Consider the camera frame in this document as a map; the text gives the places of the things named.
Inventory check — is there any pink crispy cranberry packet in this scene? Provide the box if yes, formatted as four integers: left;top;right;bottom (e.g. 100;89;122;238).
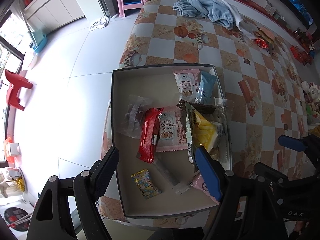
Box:
156;107;188;152

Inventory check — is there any red snack packet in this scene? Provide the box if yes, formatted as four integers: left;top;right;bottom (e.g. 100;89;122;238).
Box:
137;108;163;163

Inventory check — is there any clear brown snack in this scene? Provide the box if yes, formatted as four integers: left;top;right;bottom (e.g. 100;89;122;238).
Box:
117;94;152;139

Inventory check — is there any pink foil snack packet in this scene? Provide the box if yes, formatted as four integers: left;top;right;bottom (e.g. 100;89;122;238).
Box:
188;173;219;204

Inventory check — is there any grey clear snack stick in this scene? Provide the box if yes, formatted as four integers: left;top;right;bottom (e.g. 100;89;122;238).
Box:
152;156;190;195

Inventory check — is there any yellow green chip bag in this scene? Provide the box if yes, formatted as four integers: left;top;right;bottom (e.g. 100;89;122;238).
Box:
184;102;223;172

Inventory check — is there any yellow blue candy packet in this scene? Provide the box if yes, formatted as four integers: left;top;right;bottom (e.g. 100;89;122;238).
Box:
131;169;162;199

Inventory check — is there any shallow cardboard box tray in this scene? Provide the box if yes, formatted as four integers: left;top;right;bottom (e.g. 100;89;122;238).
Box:
110;64;231;219

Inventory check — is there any light blue snack packet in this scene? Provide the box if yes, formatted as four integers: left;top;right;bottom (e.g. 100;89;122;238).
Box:
195;71;217;105

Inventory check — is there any patterned checkered tablecloth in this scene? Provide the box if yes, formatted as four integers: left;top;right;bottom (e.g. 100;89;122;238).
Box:
99;0;318;228

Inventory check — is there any red foil candy wrapper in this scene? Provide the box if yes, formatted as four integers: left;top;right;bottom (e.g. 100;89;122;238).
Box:
253;37;269;49

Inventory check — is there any white cloth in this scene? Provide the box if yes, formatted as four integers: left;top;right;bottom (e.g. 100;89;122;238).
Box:
222;0;257;40

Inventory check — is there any red plastic chair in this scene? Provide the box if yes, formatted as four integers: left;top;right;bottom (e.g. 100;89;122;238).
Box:
5;69;33;111

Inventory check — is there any blue dustpan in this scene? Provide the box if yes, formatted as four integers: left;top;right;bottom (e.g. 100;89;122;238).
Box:
30;30;47;54

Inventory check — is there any light blue towel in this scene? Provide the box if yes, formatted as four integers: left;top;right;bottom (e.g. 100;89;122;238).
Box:
172;0;235;29

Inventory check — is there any white cabinet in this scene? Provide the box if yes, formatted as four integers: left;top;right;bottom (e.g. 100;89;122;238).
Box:
24;0;84;34

